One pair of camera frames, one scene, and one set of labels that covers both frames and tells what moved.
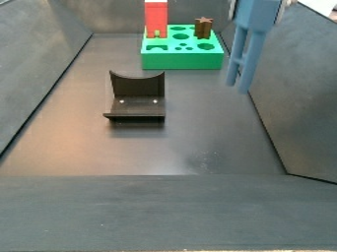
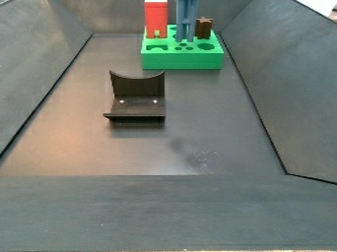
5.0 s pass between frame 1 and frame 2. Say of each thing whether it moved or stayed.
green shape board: stayed
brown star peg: stayed
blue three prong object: moved
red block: stayed
